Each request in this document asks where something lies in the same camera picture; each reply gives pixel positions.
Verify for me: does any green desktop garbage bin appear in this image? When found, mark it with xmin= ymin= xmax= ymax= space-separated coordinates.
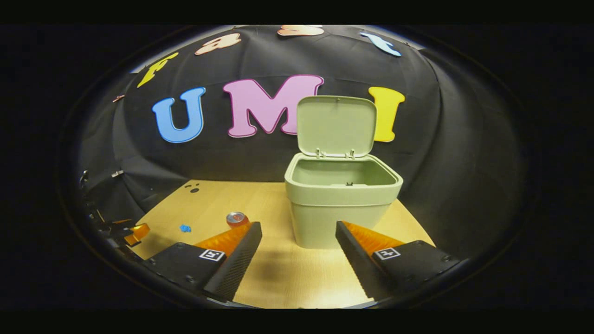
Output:
xmin=284 ymin=95 xmax=403 ymax=250

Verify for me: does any black backdrop cloth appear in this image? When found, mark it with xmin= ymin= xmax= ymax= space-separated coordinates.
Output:
xmin=77 ymin=26 xmax=527 ymax=260

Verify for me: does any wooden desktop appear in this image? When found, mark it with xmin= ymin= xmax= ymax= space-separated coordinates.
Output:
xmin=130 ymin=180 xmax=437 ymax=309

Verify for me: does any red pop can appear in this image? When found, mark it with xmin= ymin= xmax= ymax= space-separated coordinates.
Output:
xmin=226 ymin=212 xmax=250 ymax=229

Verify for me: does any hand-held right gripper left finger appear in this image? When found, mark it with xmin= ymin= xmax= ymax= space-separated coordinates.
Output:
xmin=142 ymin=221 xmax=263 ymax=302

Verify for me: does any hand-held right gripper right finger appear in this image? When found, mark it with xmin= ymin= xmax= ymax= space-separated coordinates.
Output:
xmin=336 ymin=220 xmax=462 ymax=301

